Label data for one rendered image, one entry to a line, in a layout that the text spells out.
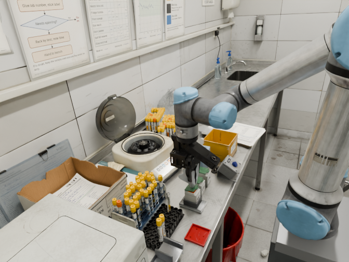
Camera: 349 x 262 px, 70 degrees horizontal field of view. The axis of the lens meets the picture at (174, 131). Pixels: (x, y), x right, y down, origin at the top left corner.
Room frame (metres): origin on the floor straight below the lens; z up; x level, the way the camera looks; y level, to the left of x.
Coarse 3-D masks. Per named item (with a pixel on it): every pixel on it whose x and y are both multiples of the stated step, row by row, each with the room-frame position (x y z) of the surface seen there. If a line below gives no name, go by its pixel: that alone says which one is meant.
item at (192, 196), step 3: (198, 189) 0.71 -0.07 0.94; (186, 192) 0.70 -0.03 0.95; (189, 192) 0.69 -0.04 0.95; (192, 192) 0.69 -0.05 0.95; (195, 192) 0.69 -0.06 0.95; (198, 192) 0.70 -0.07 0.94; (186, 195) 0.70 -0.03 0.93; (189, 195) 0.69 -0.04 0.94; (192, 195) 0.69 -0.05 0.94; (195, 195) 0.68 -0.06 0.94; (198, 195) 0.70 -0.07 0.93; (186, 198) 0.70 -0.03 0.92; (189, 198) 0.69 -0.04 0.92; (192, 198) 0.69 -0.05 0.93; (195, 198) 0.68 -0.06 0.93; (198, 198) 0.70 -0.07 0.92; (192, 201) 0.69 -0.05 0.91; (195, 201) 0.68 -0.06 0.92
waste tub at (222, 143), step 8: (208, 136) 1.08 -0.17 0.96; (216, 136) 1.12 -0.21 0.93; (224, 136) 1.10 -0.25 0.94; (232, 136) 1.08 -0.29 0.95; (208, 144) 1.01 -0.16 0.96; (216, 144) 0.99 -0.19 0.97; (224, 144) 1.10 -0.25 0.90; (232, 144) 1.00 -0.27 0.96; (216, 152) 0.99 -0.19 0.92; (224, 152) 0.97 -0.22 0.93; (232, 152) 1.00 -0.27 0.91
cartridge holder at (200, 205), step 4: (184, 196) 0.74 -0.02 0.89; (200, 196) 0.71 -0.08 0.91; (184, 200) 0.70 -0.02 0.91; (200, 200) 0.70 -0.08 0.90; (180, 204) 0.70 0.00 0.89; (184, 204) 0.70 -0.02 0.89; (188, 204) 0.69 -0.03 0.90; (192, 204) 0.68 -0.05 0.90; (196, 204) 0.67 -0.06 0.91; (200, 204) 0.69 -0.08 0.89; (204, 204) 0.69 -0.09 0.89; (188, 208) 0.69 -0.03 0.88; (192, 208) 0.68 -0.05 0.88; (196, 208) 0.67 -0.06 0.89; (200, 208) 0.67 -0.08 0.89; (200, 212) 0.66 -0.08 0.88
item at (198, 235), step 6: (192, 228) 0.60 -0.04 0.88; (198, 228) 0.60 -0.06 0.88; (204, 228) 0.59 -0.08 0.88; (186, 234) 0.57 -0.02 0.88; (192, 234) 0.57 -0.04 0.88; (198, 234) 0.57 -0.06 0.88; (204, 234) 0.57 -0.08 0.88; (186, 240) 0.55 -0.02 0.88; (192, 240) 0.54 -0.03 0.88; (198, 240) 0.55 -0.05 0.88; (204, 240) 0.55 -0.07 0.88
